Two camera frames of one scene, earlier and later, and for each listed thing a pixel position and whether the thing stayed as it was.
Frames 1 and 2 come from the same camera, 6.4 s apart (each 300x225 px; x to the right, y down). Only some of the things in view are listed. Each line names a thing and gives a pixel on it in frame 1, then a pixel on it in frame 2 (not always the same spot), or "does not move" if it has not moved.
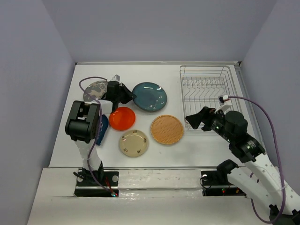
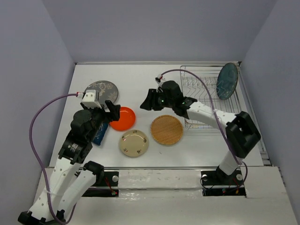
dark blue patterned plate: [103, 127] does not move
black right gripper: [205, 116] to [149, 102]
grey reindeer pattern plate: [97, 89] does not move
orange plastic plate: [122, 119] does not move
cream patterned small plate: [134, 143] does not move
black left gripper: [129, 95] to [113, 115]
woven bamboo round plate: [167, 129] does not move
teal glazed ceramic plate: [150, 97] to [227, 81]
